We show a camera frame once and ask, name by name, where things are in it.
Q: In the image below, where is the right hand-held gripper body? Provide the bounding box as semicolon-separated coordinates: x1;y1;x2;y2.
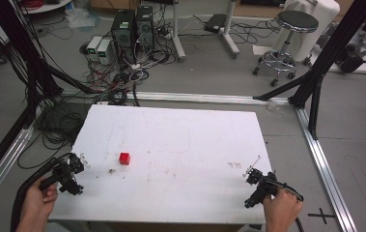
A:
243;168;280;210

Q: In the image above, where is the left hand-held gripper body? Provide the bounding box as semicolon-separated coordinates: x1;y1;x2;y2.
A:
39;153;85;196

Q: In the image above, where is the red cube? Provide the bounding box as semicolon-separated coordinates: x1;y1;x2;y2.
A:
118;152;131;166

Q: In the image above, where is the person's right hand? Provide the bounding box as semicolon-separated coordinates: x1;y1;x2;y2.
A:
262;186;304;232

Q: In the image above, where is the person's left hand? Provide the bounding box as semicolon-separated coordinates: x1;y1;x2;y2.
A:
16;176;59;232

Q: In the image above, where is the white power supply unit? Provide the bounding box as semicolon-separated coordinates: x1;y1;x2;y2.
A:
86;35;103;62
97;38;115;66

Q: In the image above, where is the round black chrome stool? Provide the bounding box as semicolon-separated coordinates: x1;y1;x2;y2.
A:
252;10;320;88

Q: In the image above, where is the black computer tower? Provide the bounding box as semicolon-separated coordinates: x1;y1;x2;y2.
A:
135;5;155;52
110;9;138;64

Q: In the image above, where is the white desk leg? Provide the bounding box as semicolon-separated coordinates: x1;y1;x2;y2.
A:
170;0;186;63
220;0;241;60

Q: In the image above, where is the flat black box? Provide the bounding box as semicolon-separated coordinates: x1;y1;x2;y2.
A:
203;13;227;35

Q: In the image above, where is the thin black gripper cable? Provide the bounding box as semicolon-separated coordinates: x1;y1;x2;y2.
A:
266;179;306;232

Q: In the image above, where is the black sleeved gripper cable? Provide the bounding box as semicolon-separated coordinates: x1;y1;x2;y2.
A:
10;153;72;232

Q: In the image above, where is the aluminium floor rail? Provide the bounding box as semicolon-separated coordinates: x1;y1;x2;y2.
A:
296;107;358;232
59;90;291;106
0;124;37;218

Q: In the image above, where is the tangle of floor cables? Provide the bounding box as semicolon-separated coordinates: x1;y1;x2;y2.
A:
15;6;179;170

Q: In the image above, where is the black metal frame post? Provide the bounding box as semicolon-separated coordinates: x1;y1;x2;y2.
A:
0;0;102;130
252;0;366;141

